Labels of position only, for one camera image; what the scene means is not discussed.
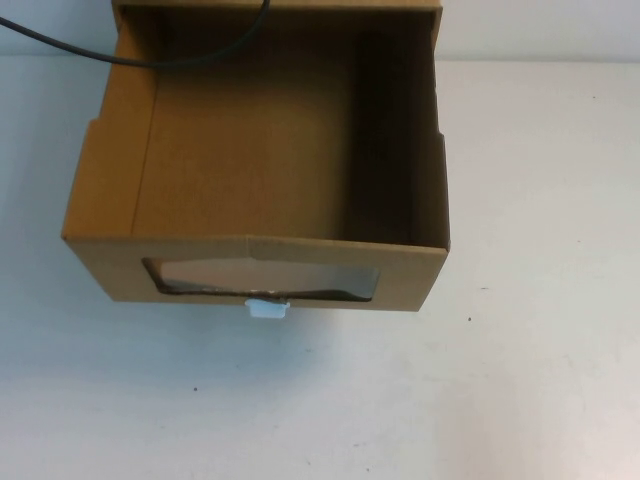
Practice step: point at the brown cardboard shoe box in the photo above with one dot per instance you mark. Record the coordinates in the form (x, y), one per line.
(240, 165)

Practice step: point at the white plastic tab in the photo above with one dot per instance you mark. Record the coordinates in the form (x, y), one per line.
(267, 308)

